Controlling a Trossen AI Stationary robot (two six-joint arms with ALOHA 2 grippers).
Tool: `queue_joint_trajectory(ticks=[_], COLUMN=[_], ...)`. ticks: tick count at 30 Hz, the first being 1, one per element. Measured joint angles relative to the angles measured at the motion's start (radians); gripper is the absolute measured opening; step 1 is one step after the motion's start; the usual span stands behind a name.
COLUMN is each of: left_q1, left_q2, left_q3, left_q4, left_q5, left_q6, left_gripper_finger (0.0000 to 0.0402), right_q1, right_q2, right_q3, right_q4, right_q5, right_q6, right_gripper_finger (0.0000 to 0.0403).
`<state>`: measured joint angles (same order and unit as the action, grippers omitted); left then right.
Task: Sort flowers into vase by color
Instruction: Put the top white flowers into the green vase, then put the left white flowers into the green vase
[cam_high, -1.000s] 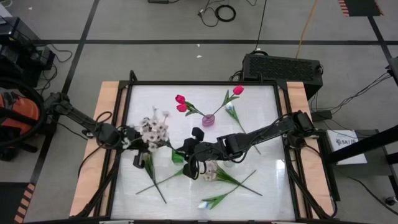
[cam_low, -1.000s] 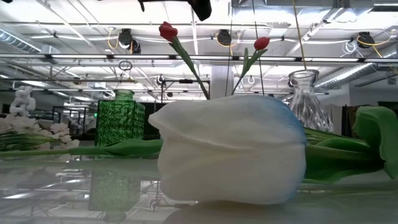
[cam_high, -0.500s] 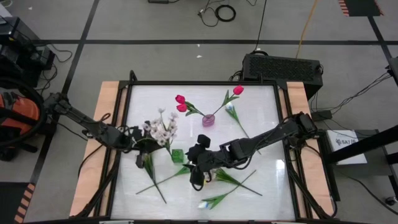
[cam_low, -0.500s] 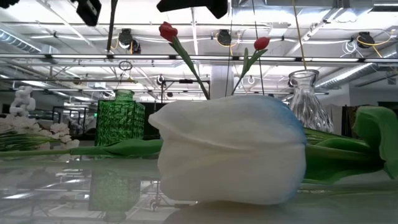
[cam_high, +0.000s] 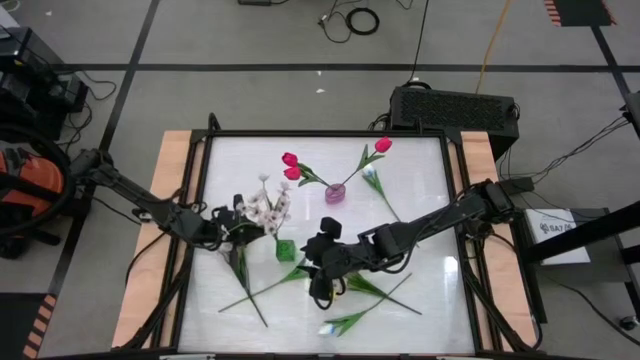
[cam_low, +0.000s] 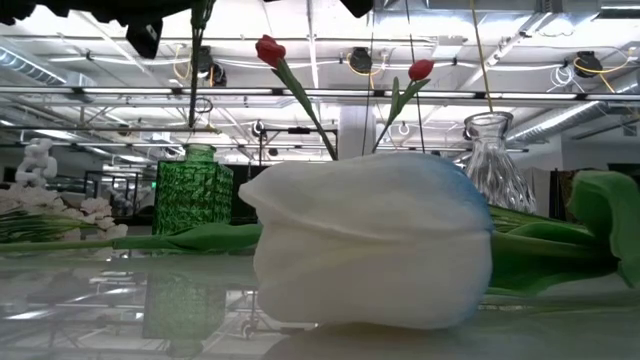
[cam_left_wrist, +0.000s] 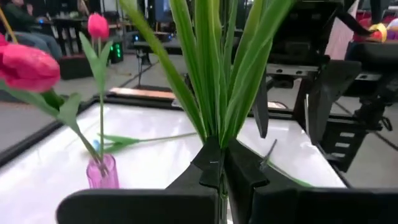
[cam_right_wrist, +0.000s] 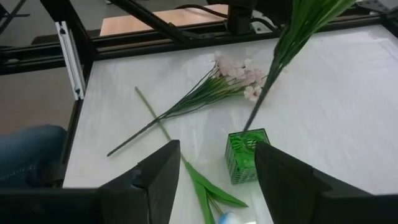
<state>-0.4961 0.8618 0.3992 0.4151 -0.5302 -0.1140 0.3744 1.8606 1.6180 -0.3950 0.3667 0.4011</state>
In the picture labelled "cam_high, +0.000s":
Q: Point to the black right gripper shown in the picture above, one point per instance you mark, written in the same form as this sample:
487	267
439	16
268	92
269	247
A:
330	260

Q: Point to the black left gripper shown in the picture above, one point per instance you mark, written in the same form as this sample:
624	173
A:
225	225

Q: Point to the pink artificial tulip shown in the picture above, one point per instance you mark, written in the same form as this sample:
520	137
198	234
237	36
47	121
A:
383	145
289	159
292	173

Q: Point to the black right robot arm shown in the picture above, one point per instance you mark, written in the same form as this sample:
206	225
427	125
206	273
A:
440	215

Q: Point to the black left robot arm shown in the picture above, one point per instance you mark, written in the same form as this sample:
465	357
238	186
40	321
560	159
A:
140	195

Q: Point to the green glass vase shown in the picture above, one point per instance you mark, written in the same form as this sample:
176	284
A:
286	251

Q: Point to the small pink glass vase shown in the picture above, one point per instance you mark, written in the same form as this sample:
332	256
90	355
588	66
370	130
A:
335	195

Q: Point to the orange vacuum cleaner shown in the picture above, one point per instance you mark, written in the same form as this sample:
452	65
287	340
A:
67	175

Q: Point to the black perforated computer case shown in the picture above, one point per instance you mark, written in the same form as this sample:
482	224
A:
450	110

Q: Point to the black power brick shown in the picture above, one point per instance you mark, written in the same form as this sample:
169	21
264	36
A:
517	185

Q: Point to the orange shop vacuum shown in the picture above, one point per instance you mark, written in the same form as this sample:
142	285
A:
30	180

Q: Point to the white paper sign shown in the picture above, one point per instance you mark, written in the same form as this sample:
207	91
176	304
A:
555	235

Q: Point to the black mat, orange striped edge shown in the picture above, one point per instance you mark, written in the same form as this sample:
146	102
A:
580	12
25	325

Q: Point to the black equipment stack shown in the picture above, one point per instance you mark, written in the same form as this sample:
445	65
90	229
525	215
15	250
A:
30	75

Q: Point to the black diagonal stand bar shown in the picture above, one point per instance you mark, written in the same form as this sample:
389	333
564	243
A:
585	235

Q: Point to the black metal table frame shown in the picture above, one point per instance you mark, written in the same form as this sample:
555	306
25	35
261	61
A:
325	134

